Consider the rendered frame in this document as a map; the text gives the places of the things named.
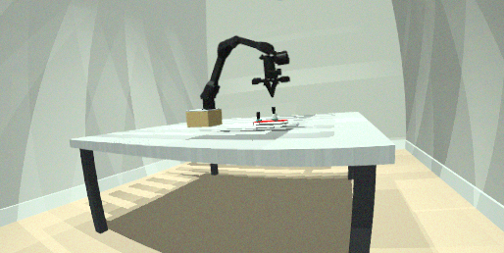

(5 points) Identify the red circuit board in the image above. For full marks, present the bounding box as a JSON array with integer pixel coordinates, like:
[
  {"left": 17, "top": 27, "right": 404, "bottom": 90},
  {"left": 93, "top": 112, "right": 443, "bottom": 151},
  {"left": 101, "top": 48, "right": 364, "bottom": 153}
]
[{"left": 253, "top": 107, "right": 288, "bottom": 125}]

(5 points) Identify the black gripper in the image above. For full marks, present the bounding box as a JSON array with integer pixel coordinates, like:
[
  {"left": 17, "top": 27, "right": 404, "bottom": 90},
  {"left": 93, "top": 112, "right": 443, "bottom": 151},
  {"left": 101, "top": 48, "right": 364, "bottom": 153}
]
[{"left": 252, "top": 66, "right": 290, "bottom": 97}]

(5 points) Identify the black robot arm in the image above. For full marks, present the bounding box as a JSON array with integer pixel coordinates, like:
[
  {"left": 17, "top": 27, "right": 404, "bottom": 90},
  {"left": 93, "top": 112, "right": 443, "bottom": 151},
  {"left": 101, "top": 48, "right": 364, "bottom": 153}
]
[{"left": 200, "top": 36, "right": 290, "bottom": 110}]

